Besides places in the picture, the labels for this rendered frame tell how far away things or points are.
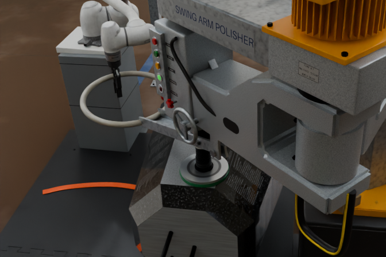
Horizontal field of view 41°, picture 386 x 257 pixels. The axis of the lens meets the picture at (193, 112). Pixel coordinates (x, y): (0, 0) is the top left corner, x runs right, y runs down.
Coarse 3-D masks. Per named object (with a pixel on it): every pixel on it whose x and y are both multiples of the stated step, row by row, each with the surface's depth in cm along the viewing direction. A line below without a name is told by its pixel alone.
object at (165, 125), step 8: (160, 112) 254; (144, 120) 246; (152, 120) 240; (160, 120) 250; (168, 120) 248; (152, 128) 242; (160, 128) 234; (168, 128) 227; (168, 136) 230; (176, 136) 223; (192, 136) 211; (200, 144) 208; (208, 144) 203; (224, 152) 195
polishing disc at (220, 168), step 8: (184, 160) 231; (192, 160) 231; (216, 160) 230; (224, 160) 229; (184, 168) 226; (192, 168) 226; (216, 168) 225; (224, 168) 224; (184, 176) 222; (192, 176) 221; (200, 176) 221; (208, 176) 221; (216, 176) 220; (224, 176) 221; (200, 184) 218
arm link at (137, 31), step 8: (104, 0) 284; (112, 0) 282; (120, 0) 283; (120, 8) 281; (128, 8) 280; (128, 16) 279; (136, 16) 278; (128, 24) 273; (136, 24) 272; (144, 24) 273; (128, 32) 269; (136, 32) 269; (144, 32) 270; (128, 40) 270; (136, 40) 270; (144, 40) 272
